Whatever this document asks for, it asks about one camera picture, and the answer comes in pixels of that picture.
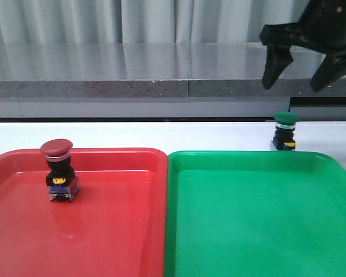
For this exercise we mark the green plastic tray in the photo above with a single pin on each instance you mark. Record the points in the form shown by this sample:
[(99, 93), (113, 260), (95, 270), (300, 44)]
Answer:
[(243, 213)]

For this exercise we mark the grey pleated curtain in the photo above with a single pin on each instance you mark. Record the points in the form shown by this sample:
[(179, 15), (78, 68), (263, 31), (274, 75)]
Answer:
[(159, 21)]

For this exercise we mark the red mushroom push button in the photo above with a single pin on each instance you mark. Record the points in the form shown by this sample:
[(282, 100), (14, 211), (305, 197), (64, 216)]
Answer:
[(62, 180)]

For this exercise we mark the green mushroom push button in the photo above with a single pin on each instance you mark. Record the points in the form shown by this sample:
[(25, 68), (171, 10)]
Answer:
[(283, 139)]

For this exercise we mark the grey stone counter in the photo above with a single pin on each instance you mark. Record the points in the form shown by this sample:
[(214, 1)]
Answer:
[(167, 81)]

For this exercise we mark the red plastic tray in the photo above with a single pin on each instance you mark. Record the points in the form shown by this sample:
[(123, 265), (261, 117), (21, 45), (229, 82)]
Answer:
[(115, 226)]

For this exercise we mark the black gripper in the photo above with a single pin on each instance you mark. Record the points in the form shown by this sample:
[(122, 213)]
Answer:
[(321, 28)]

